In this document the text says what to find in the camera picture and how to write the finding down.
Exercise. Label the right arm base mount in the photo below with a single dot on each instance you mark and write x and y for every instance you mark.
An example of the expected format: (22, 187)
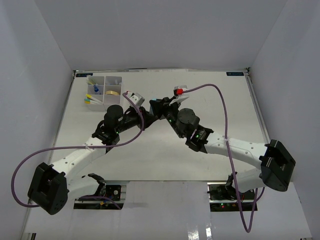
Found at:
(222, 197)

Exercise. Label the white marker yellow cap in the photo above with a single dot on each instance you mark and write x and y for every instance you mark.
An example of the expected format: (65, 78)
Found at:
(93, 98)

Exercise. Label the black table logo label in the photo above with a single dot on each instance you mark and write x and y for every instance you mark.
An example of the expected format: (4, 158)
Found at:
(234, 73)
(83, 75)

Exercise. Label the white marker orange cap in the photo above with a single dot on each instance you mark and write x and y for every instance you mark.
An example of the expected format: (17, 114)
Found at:
(90, 101)

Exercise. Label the white right organizer box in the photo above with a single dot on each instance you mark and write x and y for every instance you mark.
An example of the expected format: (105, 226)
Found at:
(109, 100)

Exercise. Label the white left organizer box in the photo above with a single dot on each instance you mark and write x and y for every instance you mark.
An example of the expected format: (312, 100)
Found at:
(89, 90)

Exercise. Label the white organizer box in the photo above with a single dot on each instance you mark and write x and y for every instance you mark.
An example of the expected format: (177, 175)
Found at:
(89, 90)
(109, 100)

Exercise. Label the aluminium table edge rail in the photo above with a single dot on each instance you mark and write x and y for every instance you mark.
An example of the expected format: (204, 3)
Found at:
(260, 117)

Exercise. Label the black left table logo label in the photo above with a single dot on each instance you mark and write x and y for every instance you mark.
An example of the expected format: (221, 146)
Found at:
(83, 75)

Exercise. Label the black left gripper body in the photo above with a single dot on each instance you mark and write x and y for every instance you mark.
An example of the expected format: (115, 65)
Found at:
(136, 118)

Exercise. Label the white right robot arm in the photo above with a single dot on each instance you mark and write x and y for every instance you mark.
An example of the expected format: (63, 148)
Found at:
(205, 140)

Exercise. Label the yellow masking tape roll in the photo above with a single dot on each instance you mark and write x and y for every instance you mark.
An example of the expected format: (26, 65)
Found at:
(111, 92)

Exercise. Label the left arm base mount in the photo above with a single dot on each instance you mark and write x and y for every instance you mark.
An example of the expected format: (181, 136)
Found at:
(105, 193)

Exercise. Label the blue cap spray bottle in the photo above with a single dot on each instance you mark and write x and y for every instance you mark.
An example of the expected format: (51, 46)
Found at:
(96, 90)

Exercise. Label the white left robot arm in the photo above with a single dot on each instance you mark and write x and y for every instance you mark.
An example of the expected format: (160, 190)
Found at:
(50, 183)

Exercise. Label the thin yellow highlighter pen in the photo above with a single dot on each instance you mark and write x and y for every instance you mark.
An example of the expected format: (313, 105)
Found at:
(90, 81)

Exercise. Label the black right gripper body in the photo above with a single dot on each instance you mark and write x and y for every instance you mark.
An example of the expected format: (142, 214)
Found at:
(171, 111)

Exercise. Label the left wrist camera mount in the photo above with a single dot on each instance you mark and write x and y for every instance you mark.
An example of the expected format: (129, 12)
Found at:
(135, 99)

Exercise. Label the white front cover panel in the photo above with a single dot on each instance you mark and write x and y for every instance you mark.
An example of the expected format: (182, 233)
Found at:
(174, 211)

